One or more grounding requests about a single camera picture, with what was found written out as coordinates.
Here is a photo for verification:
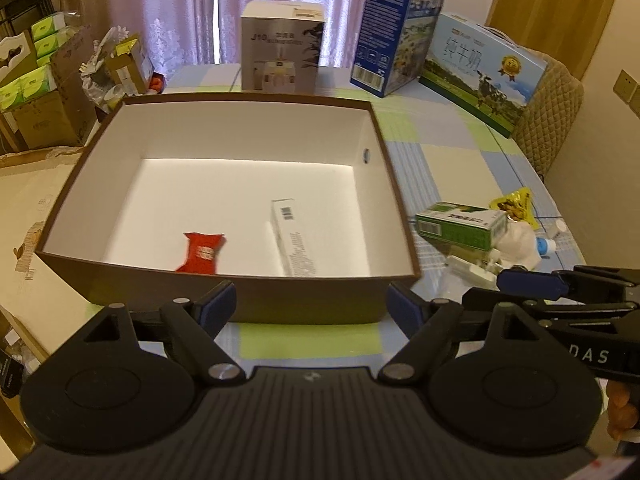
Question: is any white plastic hook rack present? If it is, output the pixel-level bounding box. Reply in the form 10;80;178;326
445;254;503;285

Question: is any stack of green tissue packs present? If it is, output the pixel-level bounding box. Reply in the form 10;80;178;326
0;12;68;113

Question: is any small black box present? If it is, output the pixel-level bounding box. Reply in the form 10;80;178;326
0;345;26;401

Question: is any dark blue milk case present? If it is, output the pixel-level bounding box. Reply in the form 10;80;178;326
349;0;447;98

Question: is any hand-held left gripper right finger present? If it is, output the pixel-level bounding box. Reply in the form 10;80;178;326
377;280;551;386

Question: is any large open cardboard box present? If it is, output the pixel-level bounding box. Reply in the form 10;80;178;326
7;25;101;151

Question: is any person's right hand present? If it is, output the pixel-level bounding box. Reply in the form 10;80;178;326
606;380;640;443

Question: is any grey humidifier box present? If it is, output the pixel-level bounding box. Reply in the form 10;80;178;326
240;0;326;95

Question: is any sheer purple curtain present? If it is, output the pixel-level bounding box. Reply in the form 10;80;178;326
107;0;373;81

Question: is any beige printed cover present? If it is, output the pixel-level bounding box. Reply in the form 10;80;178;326
0;147;108;461

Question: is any yellow curtain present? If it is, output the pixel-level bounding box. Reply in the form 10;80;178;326
485;0;623;81

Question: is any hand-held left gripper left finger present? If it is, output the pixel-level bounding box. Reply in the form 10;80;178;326
82;281;248;386

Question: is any long white carton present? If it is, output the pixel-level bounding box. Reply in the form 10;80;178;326
270;198;321;277

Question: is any yellow snack packet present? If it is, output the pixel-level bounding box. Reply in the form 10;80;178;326
489;187;538;231

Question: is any red snack packet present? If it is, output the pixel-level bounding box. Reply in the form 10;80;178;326
175;231;227;275

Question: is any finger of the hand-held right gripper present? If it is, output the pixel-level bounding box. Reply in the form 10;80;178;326
496;266;640;301
461;287;626;323

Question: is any crumpled clear plastic wrap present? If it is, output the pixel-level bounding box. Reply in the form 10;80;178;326
80;27;126;113

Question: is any green and white carton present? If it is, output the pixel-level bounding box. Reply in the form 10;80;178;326
415;201;510;252

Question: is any white carved chair back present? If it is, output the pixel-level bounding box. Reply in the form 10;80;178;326
0;30;40;83

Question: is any chair with quilted beige cover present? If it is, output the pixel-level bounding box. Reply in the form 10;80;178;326
512;50;585;176

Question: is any large brown cardboard box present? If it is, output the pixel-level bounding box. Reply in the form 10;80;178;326
34;92;422;325

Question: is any light blue milk gift box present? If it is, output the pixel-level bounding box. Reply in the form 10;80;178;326
419;12;548;139

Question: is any small brown cardboard box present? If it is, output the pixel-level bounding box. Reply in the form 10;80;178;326
105;35;156;97

